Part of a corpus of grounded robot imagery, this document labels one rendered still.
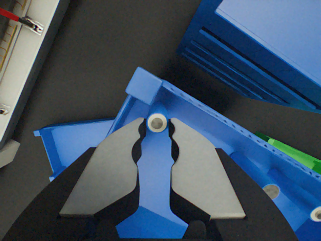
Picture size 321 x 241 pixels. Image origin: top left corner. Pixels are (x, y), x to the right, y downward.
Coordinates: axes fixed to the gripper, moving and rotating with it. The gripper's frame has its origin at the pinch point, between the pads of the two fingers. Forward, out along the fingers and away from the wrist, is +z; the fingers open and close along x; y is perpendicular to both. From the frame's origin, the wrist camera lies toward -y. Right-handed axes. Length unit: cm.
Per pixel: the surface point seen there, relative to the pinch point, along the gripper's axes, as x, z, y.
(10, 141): -58, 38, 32
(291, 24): 19.6, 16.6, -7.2
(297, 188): 14.9, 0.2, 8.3
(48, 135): -42, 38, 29
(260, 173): 9.9, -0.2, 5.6
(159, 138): 0.1, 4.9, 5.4
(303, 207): 14.2, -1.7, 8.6
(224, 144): 8.3, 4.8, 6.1
